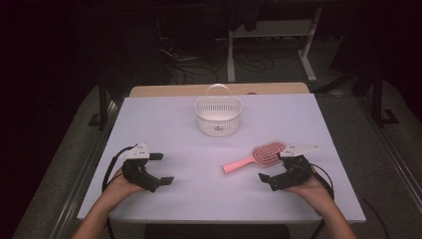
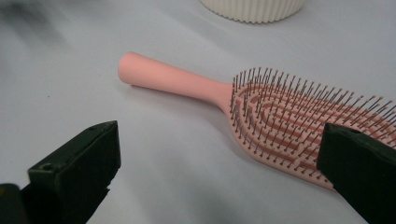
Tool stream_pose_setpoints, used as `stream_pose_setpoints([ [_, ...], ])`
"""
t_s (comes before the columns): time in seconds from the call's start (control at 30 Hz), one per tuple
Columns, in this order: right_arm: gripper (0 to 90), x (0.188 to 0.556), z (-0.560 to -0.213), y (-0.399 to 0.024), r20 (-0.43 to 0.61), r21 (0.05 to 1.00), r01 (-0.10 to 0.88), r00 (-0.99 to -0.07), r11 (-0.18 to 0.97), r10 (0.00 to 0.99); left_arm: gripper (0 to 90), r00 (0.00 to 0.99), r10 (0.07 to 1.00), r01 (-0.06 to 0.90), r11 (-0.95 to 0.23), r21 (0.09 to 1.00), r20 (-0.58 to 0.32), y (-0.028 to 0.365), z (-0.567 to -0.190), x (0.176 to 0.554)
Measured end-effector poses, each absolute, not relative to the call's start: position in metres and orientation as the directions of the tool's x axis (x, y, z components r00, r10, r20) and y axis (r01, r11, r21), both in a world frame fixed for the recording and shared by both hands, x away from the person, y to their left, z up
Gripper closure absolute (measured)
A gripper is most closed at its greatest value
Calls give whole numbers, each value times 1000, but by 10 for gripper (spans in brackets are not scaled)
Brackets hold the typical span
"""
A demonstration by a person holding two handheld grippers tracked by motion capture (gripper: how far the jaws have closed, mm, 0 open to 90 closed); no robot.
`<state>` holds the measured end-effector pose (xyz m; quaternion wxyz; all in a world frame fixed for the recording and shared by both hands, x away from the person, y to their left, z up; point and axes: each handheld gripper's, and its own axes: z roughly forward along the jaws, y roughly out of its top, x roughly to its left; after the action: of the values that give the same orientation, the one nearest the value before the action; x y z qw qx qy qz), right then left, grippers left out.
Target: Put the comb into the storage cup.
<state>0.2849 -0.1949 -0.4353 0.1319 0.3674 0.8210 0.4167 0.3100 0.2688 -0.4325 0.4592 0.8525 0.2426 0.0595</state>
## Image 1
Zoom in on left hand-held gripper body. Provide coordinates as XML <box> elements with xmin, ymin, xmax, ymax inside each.
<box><xmin>120</xmin><ymin>142</ymin><xmax>162</xmax><ymax>194</ymax></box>

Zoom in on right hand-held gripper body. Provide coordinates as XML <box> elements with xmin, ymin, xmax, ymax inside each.
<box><xmin>276</xmin><ymin>143</ymin><xmax>320</xmax><ymax>191</ymax></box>

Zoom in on pink hairbrush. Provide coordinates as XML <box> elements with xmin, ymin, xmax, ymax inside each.
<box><xmin>222</xmin><ymin>139</ymin><xmax>289</xmax><ymax>175</ymax></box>

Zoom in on white plastic basket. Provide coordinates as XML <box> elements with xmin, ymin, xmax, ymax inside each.
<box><xmin>194</xmin><ymin>83</ymin><xmax>243</xmax><ymax>137</ymax></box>

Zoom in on person's right hand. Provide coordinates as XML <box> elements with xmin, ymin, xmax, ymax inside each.
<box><xmin>285</xmin><ymin>174</ymin><xmax>334</xmax><ymax>217</ymax></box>

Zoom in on person's left hand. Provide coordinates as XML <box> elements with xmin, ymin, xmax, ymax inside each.
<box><xmin>101</xmin><ymin>167</ymin><xmax>147</xmax><ymax>209</ymax></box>

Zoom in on black metal stand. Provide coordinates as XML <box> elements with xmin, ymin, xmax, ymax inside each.
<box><xmin>370</xmin><ymin>64</ymin><xmax>401</xmax><ymax>128</ymax></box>
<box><xmin>87</xmin><ymin>78</ymin><xmax>117</xmax><ymax>131</ymax></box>

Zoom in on wooden table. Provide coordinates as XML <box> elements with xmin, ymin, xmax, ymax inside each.
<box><xmin>128</xmin><ymin>82</ymin><xmax>311</xmax><ymax>99</ymax></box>

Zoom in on dark hanging cloth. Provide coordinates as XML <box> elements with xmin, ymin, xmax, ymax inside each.
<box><xmin>228</xmin><ymin>0</ymin><xmax>264</xmax><ymax>33</ymax></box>

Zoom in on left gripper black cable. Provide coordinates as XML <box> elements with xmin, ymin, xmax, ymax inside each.
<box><xmin>102</xmin><ymin>145</ymin><xmax>136</xmax><ymax>194</ymax></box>

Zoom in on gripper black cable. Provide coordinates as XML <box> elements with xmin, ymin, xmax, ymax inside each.
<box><xmin>310</xmin><ymin>161</ymin><xmax>336</xmax><ymax>201</ymax></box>
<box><xmin>102</xmin><ymin>145</ymin><xmax>136</xmax><ymax>194</ymax></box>

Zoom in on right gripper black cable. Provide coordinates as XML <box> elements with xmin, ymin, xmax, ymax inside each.
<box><xmin>310</xmin><ymin>161</ymin><xmax>336</xmax><ymax>201</ymax></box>

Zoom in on metal floor rail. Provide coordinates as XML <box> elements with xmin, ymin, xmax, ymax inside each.
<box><xmin>357</xmin><ymin>98</ymin><xmax>422</xmax><ymax>208</ymax></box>
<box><xmin>49</xmin><ymin>99</ymin><xmax>121</xmax><ymax>239</ymax></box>

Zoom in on black floor cable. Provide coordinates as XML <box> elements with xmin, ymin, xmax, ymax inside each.
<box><xmin>359</xmin><ymin>196</ymin><xmax>390</xmax><ymax>239</ymax></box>

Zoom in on tangle of floor cables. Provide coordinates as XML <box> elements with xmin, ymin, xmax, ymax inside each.
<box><xmin>157</xmin><ymin>34</ymin><xmax>277</xmax><ymax>85</ymax></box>

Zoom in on white desk frame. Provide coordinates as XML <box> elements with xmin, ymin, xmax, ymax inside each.
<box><xmin>226</xmin><ymin>5</ymin><xmax>323</xmax><ymax>84</ymax></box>

